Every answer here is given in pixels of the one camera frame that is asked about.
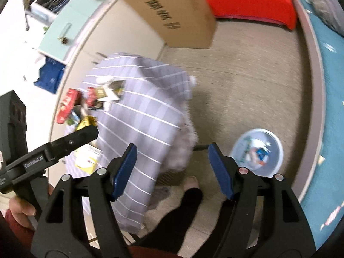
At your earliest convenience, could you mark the red snack bag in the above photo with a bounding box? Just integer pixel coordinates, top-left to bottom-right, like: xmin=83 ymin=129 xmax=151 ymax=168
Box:
xmin=57 ymin=89 xmax=82 ymax=124

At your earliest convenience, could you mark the left hand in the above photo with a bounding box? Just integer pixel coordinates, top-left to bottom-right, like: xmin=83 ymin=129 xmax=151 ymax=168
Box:
xmin=9 ymin=195 xmax=36 ymax=231

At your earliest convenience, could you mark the blue plastic bucket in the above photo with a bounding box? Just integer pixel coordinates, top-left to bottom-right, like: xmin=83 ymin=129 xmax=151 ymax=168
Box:
xmin=230 ymin=128 xmax=284 ymax=178

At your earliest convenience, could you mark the grey checked tablecloth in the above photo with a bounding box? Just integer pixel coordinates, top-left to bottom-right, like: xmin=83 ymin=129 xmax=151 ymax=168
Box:
xmin=79 ymin=53 xmax=198 ymax=233

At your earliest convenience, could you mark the person's leg and foot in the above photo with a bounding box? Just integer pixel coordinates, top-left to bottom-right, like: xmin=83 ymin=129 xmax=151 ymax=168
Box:
xmin=129 ymin=177 xmax=203 ymax=257

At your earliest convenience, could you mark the blue plastic package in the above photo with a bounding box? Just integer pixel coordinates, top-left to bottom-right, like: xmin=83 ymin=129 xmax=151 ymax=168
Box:
xmin=34 ymin=57 xmax=66 ymax=94

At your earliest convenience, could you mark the white base cabinet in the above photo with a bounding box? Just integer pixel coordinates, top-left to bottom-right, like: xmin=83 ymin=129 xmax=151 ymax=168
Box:
xmin=49 ymin=0 xmax=166 ymax=141

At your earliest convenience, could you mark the large cardboard box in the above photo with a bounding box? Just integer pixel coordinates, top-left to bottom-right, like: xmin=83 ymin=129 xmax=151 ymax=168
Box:
xmin=124 ymin=0 xmax=216 ymax=49

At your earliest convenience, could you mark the purple stair shelf unit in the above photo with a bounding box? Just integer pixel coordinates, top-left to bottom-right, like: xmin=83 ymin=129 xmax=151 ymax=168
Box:
xmin=25 ymin=0 xmax=106 ymax=63

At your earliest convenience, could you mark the red storage bench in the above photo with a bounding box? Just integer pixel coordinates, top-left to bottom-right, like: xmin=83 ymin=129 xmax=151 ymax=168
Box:
xmin=207 ymin=0 xmax=297 ymax=30

